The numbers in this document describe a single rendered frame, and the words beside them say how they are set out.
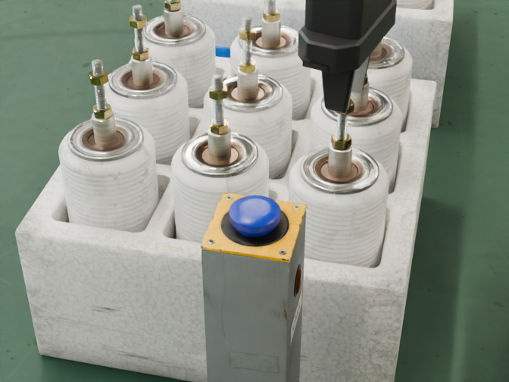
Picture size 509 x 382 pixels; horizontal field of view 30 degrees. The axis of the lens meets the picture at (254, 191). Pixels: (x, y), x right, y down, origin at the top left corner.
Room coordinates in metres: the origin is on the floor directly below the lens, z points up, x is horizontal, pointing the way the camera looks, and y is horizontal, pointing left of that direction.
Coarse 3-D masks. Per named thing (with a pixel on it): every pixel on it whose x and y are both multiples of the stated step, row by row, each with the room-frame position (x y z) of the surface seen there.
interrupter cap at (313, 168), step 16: (304, 160) 0.75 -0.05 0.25; (320, 160) 0.75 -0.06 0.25; (352, 160) 0.75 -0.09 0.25; (368, 160) 0.75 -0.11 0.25; (304, 176) 0.72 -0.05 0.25; (320, 176) 0.72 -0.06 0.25; (352, 176) 0.73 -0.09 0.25; (368, 176) 0.72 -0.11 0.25; (336, 192) 0.70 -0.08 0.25; (352, 192) 0.70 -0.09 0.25
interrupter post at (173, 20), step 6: (168, 12) 1.01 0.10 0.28; (174, 12) 1.01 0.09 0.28; (180, 12) 1.01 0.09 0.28; (168, 18) 1.01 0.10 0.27; (174, 18) 1.01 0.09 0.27; (180, 18) 1.01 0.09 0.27; (168, 24) 1.01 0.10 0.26; (174, 24) 1.01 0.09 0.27; (180, 24) 1.01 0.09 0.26; (168, 30) 1.01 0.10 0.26; (174, 30) 1.01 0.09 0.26; (180, 30) 1.01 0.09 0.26
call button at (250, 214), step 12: (240, 204) 0.58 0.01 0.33; (252, 204) 0.58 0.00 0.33; (264, 204) 0.58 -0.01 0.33; (276, 204) 0.58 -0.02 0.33; (240, 216) 0.57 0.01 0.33; (252, 216) 0.57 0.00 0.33; (264, 216) 0.57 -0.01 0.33; (276, 216) 0.57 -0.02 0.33; (240, 228) 0.56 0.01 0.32; (252, 228) 0.56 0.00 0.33; (264, 228) 0.56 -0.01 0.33
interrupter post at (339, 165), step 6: (330, 144) 0.74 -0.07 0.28; (330, 150) 0.73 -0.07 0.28; (336, 150) 0.73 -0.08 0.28; (342, 150) 0.73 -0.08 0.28; (348, 150) 0.73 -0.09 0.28; (330, 156) 0.73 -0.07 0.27; (336, 156) 0.72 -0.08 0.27; (342, 156) 0.72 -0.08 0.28; (348, 156) 0.73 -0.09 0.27; (330, 162) 0.73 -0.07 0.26; (336, 162) 0.72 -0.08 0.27; (342, 162) 0.72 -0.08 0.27; (348, 162) 0.73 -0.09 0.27; (330, 168) 0.73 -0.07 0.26; (336, 168) 0.72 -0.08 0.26; (342, 168) 0.72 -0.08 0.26; (348, 168) 0.73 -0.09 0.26; (330, 174) 0.73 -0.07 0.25; (336, 174) 0.72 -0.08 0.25; (342, 174) 0.72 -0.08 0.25; (348, 174) 0.73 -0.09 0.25
